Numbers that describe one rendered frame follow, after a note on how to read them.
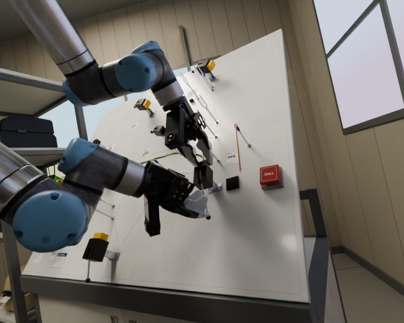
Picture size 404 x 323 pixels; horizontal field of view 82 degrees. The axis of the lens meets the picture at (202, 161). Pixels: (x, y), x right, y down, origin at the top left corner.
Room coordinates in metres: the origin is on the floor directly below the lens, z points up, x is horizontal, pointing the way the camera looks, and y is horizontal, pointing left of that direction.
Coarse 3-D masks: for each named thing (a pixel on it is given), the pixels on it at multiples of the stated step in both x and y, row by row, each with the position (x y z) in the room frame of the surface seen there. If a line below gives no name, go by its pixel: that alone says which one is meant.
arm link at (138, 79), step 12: (120, 60) 0.46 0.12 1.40; (132, 60) 0.45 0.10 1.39; (144, 60) 0.46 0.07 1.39; (156, 60) 0.52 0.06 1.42; (108, 72) 0.48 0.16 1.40; (120, 72) 0.46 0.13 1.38; (132, 72) 0.46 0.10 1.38; (144, 72) 0.46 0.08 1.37; (156, 72) 0.49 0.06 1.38; (108, 84) 0.49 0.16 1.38; (120, 84) 0.47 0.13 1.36; (132, 84) 0.47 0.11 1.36; (144, 84) 0.47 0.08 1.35; (120, 96) 0.53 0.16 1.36
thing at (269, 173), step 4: (260, 168) 0.63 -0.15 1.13; (264, 168) 0.62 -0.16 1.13; (268, 168) 0.62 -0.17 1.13; (272, 168) 0.61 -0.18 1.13; (276, 168) 0.60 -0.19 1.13; (260, 172) 0.62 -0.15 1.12; (264, 172) 0.62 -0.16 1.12; (268, 172) 0.61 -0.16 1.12; (272, 172) 0.60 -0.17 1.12; (276, 172) 0.60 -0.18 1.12; (260, 176) 0.62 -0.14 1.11; (264, 176) 0.61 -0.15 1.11; (268, 176) 0.60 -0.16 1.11; (272, 176) 0.60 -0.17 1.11; (276, 176) 0.59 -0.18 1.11; (260, 180) 0.61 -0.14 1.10; (264, 180) 0.60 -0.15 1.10; (268, 180) 0.60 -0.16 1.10; (272, 180) 0.59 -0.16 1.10; (276, 180) 0.59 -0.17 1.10; (260, 184) 0.61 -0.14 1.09; (264, 184) 0.61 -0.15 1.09; (268, 184) 0.60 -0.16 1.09
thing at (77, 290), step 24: (24, 288) 1.02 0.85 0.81; (48, 288) 0.92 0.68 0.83; (72, 288) 0.84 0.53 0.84; (96, 288) 0.77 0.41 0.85; (120, 288) 0.71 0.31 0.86; (144, 288) 0.67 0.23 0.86; (144, 312) 0.67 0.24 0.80; (168, 312) 0.62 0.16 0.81; (192, 312) 0.59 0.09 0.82; (216, 312) 0.55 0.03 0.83; (240, 312) 0.52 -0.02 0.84; (264, 312) 0.49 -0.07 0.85; (288, 312) 0.47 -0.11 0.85; (312, 312) 0.47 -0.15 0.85
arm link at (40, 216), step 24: (0, 144) 0.30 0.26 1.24; (0, 168) 0.28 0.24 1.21; (24, 168) 0.30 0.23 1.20; (0, 192) 0.28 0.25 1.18; (24, 192) 0.29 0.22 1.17; (48, 192) 0.29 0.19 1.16; (72, 192) 0.38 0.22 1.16; (0, 216) 0.29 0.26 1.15; (24, 216) 0.27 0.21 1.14; (48, 216) 0.28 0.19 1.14; (72, 216) 0.29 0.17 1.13; (24, 240) 0.27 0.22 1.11; (48, 240) 0.28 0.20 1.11; (72, 240) 0.30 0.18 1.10
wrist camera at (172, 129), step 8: (168, 112) 0.63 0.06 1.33; (176, 112) 0.61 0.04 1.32; (168, 120) 0.62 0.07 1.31; (176, 120) 0.60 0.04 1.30; (168, 128) 0.61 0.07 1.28; (176, 128) 0.59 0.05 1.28; (168, 136) 0.59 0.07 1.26; (176, 136) 0.58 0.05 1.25; (168, 144) 0.58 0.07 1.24; (176, 144) 0.58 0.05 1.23
